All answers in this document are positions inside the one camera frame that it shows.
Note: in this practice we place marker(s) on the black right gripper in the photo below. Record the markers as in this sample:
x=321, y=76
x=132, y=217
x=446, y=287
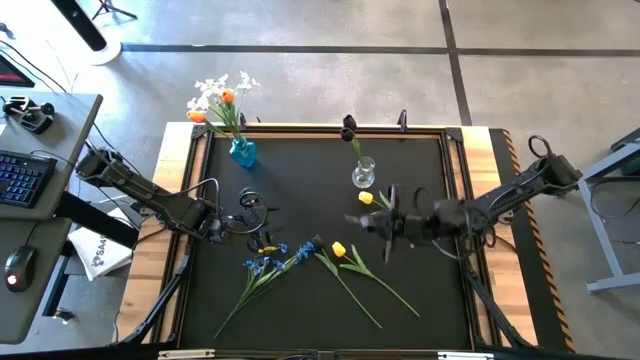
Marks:
x=410, y=227

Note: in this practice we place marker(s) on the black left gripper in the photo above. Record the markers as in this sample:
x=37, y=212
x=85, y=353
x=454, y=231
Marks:
x=250, y=220

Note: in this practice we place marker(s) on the yellow artificial tulip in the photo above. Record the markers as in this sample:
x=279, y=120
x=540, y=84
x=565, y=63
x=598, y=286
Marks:
x=366, y=197
x=339, y=249

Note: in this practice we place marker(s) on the blue artificial flower spray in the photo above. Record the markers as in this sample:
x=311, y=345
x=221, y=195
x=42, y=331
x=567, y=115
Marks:
x=305, y=251

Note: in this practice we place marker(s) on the clear glass vase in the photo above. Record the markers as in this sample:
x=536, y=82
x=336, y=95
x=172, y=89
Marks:
x=363, y=175

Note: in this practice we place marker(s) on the black artificial tulip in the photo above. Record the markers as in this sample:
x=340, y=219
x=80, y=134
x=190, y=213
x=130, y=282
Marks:
x=318, y=241
x=349, y=121
x=346, y=133

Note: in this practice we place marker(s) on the orange artificial tulip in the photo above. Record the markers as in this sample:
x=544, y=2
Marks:
x=227, y=96
x=196, y=116

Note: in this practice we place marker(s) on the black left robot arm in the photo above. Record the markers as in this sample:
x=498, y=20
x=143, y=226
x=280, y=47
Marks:
x=150, y=195

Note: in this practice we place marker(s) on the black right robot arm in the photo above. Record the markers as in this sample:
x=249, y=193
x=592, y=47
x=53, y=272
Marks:
x=510, y=197

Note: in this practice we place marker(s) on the blue glass vase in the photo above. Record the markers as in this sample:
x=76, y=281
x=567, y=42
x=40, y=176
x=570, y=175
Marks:
x=243, y=152

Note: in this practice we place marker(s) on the yellow tape tag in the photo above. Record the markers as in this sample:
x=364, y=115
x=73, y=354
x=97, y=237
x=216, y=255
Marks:
x=270, y=248

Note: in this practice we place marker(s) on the black textured table mat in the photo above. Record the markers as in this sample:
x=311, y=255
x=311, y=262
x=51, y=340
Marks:
x=425, y=300

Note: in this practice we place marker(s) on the black table clamp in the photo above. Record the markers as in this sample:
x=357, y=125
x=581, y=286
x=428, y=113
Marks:
x=402, y=121
x=243, y=121

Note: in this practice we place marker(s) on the black diagonal support strut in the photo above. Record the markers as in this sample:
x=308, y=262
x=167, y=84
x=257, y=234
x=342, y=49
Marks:
x=155, y=304
x=495, y=305

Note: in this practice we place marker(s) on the black metal beam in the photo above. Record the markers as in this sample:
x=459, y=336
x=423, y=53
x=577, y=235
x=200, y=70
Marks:
x=95, y=220

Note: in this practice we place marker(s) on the hazard-striped black floor mat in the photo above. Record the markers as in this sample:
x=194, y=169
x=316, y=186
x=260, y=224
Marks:
x=547, y=310

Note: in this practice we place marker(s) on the grey desk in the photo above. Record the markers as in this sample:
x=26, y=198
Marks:
x=75, y=125

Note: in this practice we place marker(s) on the black computer mouse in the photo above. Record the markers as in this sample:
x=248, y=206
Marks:
x=20, y=267

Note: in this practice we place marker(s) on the black backlit keyboard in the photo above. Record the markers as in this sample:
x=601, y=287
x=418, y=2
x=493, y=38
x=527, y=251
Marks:
x=25, y=180

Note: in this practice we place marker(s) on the black clamp device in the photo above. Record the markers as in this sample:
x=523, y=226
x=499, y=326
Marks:
x=30, y=117

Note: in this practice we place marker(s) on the white-based black pole stand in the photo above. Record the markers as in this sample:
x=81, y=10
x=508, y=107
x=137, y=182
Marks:
x=80, y=22

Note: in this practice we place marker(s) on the dark red-lit screen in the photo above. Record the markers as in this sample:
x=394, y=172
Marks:
x=10, y=75

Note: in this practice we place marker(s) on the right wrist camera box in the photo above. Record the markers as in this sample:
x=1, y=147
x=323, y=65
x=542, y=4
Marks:
x=442, y=212

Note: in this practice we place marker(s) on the black aluminium table frame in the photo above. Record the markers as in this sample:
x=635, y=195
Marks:
x=300, y=129

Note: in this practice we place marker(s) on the silver metal bracket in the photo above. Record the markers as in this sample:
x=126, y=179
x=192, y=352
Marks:
x=185, y=354
x=465, y=356

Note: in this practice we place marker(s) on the grey metal table frame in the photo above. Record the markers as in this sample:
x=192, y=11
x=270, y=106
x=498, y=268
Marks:
x=620, y=277

